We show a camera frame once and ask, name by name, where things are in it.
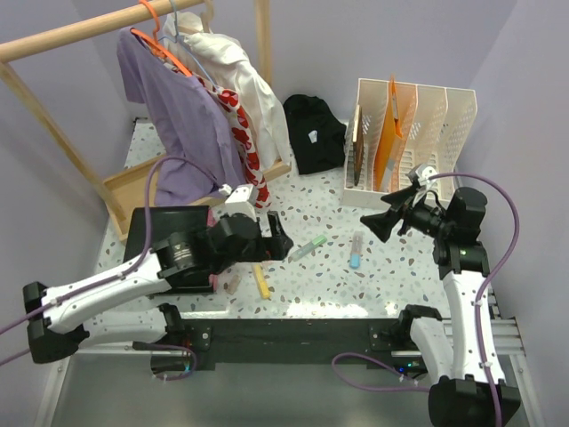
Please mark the black folded garment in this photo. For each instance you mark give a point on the black folded garment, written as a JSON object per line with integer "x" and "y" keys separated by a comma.
{"x": 317, "y": 137}

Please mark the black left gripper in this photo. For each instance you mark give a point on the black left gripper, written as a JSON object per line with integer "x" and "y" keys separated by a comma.
{"x": 273, "y": 236}

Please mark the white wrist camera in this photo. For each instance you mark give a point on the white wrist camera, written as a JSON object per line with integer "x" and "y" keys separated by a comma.
{"x": 239, "y": 200}
{"x": 421, "y": 175}

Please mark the beige eraser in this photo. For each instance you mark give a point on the beige eraser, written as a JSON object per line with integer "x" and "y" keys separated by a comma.
{"x": 233, "y": 284}

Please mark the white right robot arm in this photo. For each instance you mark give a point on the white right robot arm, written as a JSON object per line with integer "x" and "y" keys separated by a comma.
{"x": 468, "y": 385}

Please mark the green highlighter marker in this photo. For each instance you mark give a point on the green highlighter marker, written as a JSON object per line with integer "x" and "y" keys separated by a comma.
{"x": 307, "y": 248}

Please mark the yellow highlighter marker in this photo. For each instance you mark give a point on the yellow highlighter marker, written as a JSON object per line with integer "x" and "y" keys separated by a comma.
{"x": 261, "y": 281}

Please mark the orange clothes hanger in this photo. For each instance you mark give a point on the orange clothes hanger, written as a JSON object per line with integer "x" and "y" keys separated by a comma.
{"x": 156, "y": 47}

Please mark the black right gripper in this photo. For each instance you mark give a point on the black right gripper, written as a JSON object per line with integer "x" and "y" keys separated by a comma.
{"x": 382, "y": 224}

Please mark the red white patterned garment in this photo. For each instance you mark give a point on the red white patterned garment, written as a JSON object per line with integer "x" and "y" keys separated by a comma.
{"x": 241, "y": 133}

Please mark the cream file organizer rack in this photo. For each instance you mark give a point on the cream file organizer rack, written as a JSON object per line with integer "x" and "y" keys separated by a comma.
{"x": 441, "y": 126}

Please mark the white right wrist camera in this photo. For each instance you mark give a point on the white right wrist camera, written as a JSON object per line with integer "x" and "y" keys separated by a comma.
{"x": 421, "y": 175}

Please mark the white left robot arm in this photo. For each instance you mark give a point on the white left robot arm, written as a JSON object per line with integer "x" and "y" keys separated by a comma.
{"x": 63, "y": 319}

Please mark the orange folder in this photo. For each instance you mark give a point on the orange folder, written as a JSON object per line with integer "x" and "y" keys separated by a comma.
{"x": 398, "y": 120}

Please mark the pink drawer tray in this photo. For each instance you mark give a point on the pink drawer tray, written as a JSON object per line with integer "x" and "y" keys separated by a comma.
{"x": 213, "y": 279}

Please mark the aluminium rail frame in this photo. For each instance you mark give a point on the aluminium rail frame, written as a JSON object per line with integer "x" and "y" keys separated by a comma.
{"x": 506, "y": 336}

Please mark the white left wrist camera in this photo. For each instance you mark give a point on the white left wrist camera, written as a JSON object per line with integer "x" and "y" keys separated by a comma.
{"x": 239, "y": 200}

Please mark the light blue clothes hanger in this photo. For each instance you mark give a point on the light blue clothes hanger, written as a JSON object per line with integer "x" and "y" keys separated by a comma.
{"x": 177, "y": 39}

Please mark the white shirt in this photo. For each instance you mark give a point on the white shirt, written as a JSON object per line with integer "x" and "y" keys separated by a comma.
{"x": 229, "y": 65}

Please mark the Three Days To See book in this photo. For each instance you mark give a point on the Three Days To See book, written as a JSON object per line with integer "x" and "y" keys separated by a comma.
{"x": 356, "y": 146}

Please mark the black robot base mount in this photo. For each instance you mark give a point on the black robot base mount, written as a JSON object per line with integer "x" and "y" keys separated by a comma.
{"x": 297, "y": 341}

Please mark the purple t-shirt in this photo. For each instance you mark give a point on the purple t-shirt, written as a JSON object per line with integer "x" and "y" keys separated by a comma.
{"x": 188, "y": 121}

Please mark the black drawer organizer box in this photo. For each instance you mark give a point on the black drawer organizer box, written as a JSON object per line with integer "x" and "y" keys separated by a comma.
{"x": 166, "y": 220}

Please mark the blue highlighter marker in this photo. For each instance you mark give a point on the blue highlighter marker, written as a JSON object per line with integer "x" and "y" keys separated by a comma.
{"x": 355, "y": 253}

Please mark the wooden clothes hanger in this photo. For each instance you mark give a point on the wooden clothes hanger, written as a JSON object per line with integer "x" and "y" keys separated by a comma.
{"x": 207, "y": 15}

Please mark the wooden clothes rack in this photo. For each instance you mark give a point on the wooden clothes rack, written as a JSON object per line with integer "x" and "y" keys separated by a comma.
{"x": 43, "y": 196}

